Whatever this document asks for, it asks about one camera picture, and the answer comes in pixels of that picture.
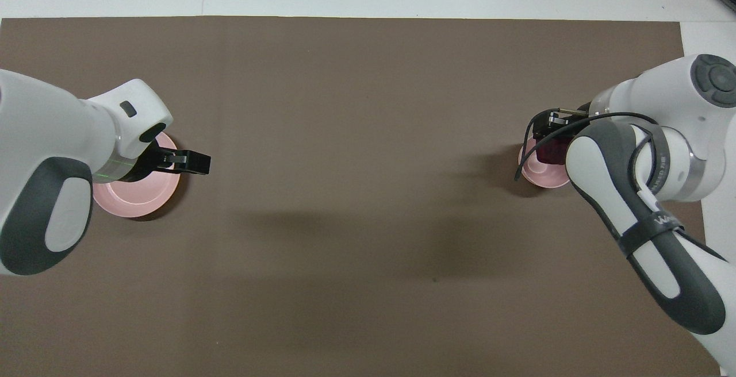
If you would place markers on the pink bowl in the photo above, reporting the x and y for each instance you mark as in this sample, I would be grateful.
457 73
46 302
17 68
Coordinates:
543 177

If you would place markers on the dark red apple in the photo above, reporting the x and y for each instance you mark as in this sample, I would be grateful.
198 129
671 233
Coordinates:
547 152

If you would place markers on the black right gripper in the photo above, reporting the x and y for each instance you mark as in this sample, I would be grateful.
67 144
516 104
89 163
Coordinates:
579 114

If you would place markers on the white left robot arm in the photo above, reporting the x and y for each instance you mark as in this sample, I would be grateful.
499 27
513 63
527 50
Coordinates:
46 124

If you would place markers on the brown table mat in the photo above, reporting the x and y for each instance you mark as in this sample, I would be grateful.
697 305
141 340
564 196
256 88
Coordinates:
356 250

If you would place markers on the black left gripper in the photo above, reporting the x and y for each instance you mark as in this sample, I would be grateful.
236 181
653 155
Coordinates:
146 161

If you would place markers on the pink plate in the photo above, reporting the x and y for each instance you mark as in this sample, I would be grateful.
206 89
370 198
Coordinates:
138 199

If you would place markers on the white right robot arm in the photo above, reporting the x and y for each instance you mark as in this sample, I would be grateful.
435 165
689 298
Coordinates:
678 285

